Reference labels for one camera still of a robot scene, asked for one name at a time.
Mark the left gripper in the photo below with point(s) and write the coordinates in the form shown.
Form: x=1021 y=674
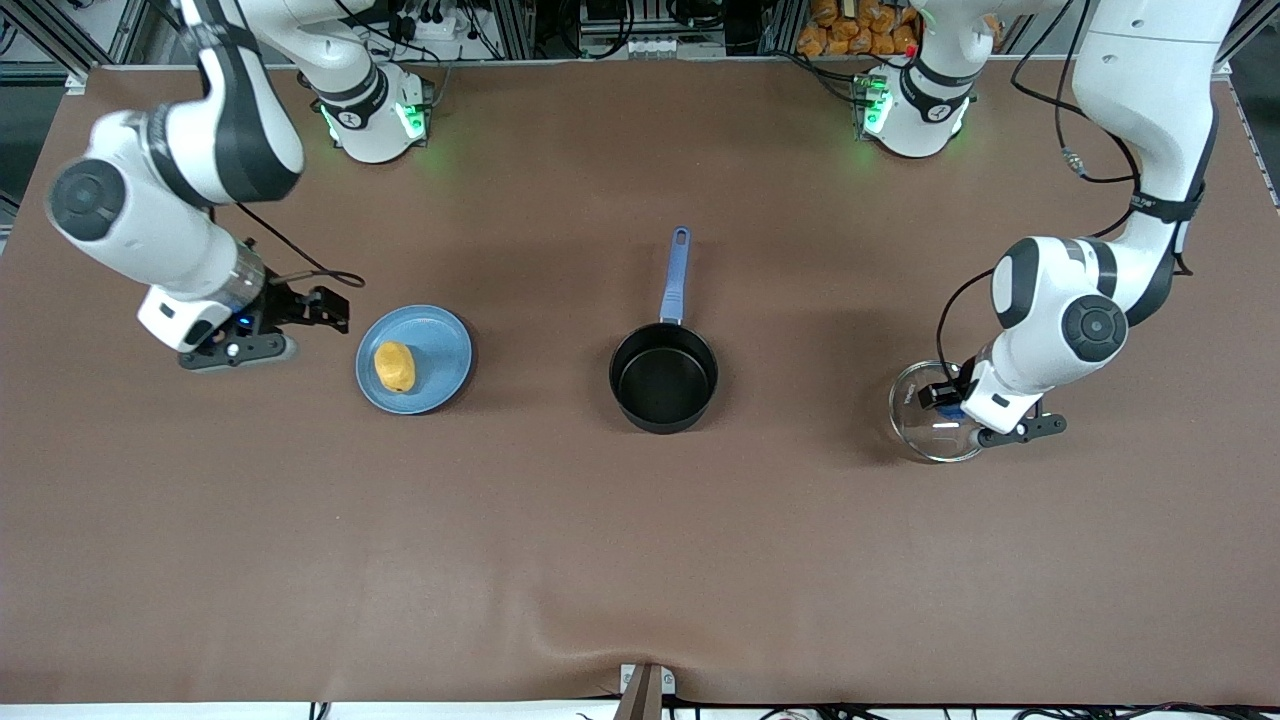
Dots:
x=941 y=395

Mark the glass lid with blue knob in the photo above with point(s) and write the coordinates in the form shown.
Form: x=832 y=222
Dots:
x=925 y=435

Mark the brown table cover mat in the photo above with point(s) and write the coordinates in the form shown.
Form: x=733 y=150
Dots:
x=640 y=560

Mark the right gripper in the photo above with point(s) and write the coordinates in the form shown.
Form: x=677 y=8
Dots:
x=283 y=305

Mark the aluminium frame profile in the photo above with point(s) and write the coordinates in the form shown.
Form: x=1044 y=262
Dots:
x=60 y=35
x=1250 y=40

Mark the grey electronics box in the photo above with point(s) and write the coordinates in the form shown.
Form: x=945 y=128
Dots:
x=650 y=25

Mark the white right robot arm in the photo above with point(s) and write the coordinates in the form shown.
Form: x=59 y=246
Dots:
x=130 y=215

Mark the pile of orange packets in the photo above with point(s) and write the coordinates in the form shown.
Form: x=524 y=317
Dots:
x=850 y=30

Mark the metal table edge bracket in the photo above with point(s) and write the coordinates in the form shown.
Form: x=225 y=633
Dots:
x=645 y=690

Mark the round blue plate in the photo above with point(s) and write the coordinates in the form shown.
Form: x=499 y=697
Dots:
x=440 y=360

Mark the yellow potato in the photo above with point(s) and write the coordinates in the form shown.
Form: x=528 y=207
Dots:
x=395 y=367

